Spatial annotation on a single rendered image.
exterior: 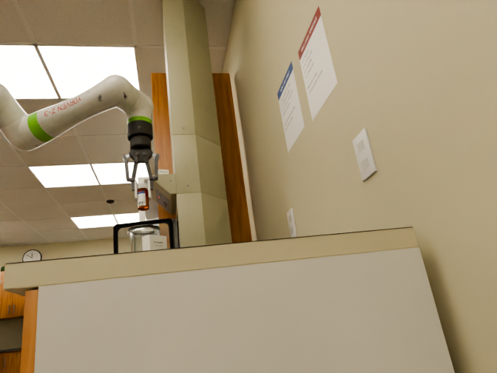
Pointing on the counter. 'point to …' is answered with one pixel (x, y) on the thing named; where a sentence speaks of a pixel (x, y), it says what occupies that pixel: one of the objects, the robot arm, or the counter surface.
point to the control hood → (168, 183)
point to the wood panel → (222, 99)
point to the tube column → (188, 71)
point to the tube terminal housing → (200, 192)
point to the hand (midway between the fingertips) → (143, 190)
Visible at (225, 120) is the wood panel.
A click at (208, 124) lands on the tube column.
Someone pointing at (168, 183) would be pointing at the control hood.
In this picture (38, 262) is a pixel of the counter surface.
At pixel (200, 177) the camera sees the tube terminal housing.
